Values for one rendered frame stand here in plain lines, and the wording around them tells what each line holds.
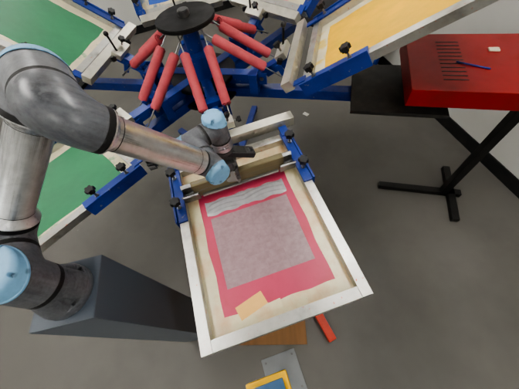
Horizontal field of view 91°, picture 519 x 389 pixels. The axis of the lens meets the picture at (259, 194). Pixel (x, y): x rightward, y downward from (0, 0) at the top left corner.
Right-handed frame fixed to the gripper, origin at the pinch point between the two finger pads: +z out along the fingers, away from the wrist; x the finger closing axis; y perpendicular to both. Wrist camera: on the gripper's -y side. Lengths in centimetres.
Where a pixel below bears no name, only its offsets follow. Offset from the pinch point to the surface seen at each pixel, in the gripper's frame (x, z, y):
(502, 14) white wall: -67, 11, -200
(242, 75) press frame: -69, -1, -21
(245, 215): 16.6, 5.3, 2.8
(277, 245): 33.6, 5.4, -5.5
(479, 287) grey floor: 72, 101, -127
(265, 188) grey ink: 7.4, 4.6, -9.2
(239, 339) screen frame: 60, 2, 17
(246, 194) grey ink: 7.4, 4.7, -0.6
